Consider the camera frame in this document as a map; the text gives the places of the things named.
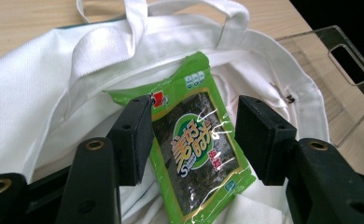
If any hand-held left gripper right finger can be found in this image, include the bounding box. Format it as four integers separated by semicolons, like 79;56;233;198
234;94;364;224

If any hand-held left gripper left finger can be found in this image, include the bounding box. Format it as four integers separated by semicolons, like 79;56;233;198
55;94;155;224

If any green seaweed snack packet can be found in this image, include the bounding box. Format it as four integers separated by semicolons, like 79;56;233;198
104;50;258;224

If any clear acrylic tray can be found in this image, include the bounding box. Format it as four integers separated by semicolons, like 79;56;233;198
276;25;364;149

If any white canvas tote bag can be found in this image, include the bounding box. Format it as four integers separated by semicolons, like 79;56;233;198
0;0;331;224

